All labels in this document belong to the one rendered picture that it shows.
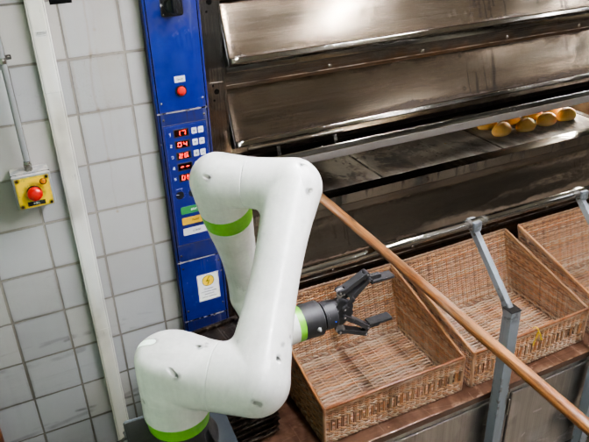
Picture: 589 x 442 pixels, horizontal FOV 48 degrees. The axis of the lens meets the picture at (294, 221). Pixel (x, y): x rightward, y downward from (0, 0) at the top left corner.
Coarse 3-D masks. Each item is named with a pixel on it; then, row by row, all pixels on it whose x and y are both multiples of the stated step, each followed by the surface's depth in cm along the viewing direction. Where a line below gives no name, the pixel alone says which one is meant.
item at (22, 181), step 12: (24, 168) 180; (36, 168) 180; (12, 180) 175; (24, 180) 176; (36, 180) 177; (48, 180) 179; (24, 192) 177; (48, 192) 180; (24, 204) 178; (36, 204) 180; (48, 204) 182
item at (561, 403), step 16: (336, 208) 219; (352, 224) 210; (368, 240) 202; (384, 256) 194; (432, 288) 177; (448, 304) 170; (464, 320) 165; (480, 336) 159; (496, 352) 155; (512, 368) 150; (528, 368) 148; (544, 384) 143; (560, 400) 139; (576, 416) 135
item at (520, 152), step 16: (528, 144) 271; (544, 144) 271; (560, 144) 274; (576, 144) 278; (464, 160) 258; (480, 160) 258; (496, 160) 261; (512, 160) 265; (400, 176) 247; (416, 176) 246; (432, 176) 250; (448, 176) 253; (336, 192) 237; (352, 192) 236; (368, 192) 239; (384, 192) 242; (320, 208) 232; (256, 224) 223
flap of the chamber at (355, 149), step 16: (544, 96) 258; (464, 112) 245; (512, 112) 234; (528, 112) 237; (384, 128) 234; (400, 128) 230; (448, 128) 224; (464, 128) 227; (304, 144) 224; (320, 144) 220; (368, 144) 212; (384, 144) 215; (320, 160) 206
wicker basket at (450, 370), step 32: (320, 288) 243; (384, 288) 255; (416, 320) 246; (320, 352) 248; (352, 352) 249; (384, 352) 248; (416, 352) 248; (448, 352) 231; (320, 384) 234; (384, 384) 233; (416, 384) 218; (448, 384) 226; (320, 416) 207; (352, 416) 220; (384, 416) 217
